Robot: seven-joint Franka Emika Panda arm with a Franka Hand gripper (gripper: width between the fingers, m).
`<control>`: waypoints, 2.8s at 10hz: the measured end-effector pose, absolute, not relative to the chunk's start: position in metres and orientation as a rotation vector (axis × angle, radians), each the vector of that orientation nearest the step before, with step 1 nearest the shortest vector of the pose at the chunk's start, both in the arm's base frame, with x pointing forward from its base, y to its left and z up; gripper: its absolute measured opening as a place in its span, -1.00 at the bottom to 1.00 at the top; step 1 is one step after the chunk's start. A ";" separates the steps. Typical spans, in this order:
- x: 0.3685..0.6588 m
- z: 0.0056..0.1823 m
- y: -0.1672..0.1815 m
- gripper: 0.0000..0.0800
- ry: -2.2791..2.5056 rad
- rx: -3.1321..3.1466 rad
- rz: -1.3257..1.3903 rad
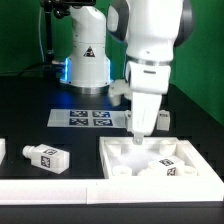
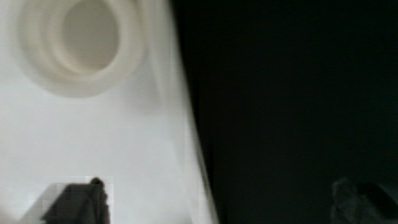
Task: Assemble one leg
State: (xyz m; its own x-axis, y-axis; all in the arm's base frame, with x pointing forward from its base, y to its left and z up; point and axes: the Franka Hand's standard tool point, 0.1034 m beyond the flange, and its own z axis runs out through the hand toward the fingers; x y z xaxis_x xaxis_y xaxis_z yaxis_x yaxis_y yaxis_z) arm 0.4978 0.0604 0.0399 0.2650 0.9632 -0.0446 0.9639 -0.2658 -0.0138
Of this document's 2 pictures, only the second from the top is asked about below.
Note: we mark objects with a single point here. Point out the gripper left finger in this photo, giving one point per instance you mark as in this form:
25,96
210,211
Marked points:
80,206

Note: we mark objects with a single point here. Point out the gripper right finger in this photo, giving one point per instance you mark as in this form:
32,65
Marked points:
365,203

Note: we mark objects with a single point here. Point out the white square tabletop part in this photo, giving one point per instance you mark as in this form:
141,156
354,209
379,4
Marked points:
96,119

